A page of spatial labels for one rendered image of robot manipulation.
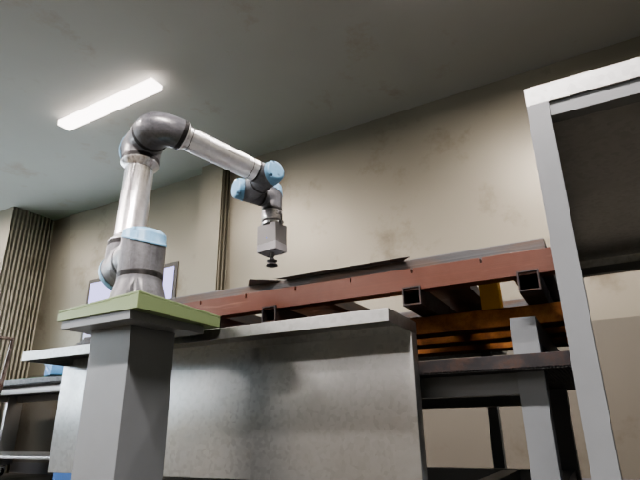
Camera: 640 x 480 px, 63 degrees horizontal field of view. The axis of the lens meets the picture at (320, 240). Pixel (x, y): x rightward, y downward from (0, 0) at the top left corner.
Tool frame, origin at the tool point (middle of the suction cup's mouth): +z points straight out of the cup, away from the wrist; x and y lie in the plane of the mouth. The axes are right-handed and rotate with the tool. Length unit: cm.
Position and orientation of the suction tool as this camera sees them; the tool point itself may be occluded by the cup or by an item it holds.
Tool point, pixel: (271, 265)
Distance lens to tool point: 182.8
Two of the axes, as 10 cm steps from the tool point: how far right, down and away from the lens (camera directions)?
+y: -8.3, 2.4, 5.1
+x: -5.6, -3.0, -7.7
